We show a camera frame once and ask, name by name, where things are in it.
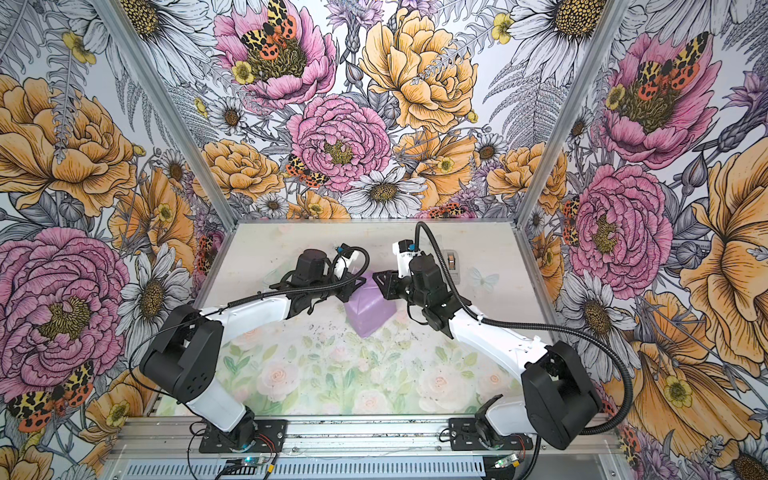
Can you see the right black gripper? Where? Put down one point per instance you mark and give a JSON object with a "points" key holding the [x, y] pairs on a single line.
{"points": [[390, 283]]}

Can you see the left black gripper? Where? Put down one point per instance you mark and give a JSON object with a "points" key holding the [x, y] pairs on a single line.
{"points": [[347, 290]]}

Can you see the pink wrapping paper sheet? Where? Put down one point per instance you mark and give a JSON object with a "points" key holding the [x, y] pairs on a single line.
{"points": [[367, 310]]}

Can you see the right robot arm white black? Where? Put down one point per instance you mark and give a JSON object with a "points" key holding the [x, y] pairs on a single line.
{"points": [[558, 401]]}

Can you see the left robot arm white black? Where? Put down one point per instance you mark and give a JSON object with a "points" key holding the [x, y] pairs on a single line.
{"points": [[182, 357]]}

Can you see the white tape dispenser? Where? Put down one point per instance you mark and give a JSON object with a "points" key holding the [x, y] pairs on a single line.
{"points": [[453, 264]]}

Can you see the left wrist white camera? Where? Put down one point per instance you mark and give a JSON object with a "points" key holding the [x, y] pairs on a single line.
{"points": [[349, 257]]}

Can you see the wrist white camera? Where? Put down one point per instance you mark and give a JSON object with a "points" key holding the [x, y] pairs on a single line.
{"points": [[349, 257], [404, 251]]}

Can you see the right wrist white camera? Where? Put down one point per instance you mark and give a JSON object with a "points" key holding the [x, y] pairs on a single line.
{"points": [[404, 251]]}

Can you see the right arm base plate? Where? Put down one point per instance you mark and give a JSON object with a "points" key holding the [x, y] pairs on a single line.
{"points": [[470, 434]]}

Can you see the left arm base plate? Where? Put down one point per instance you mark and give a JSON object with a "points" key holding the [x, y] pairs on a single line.
{"points": [[250, 436]]}

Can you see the aluminium front rail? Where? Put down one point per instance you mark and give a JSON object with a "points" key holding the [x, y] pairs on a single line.
{"points": [[170, 438]]}

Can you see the white vented cable duct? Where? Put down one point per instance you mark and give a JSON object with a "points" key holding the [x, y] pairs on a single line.
{"points": [[459, 467]]}

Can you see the left aluminium corner post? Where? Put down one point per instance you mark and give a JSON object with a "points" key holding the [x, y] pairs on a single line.
{"points": [[128, 42]]}

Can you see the aluminium corner post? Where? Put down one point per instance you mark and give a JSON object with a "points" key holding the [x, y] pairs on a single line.
{"points": [[128, 42], [607, 29]]}

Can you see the right aluminium corner post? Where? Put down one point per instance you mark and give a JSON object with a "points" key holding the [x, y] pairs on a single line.
{"points": [[607, 29]]}

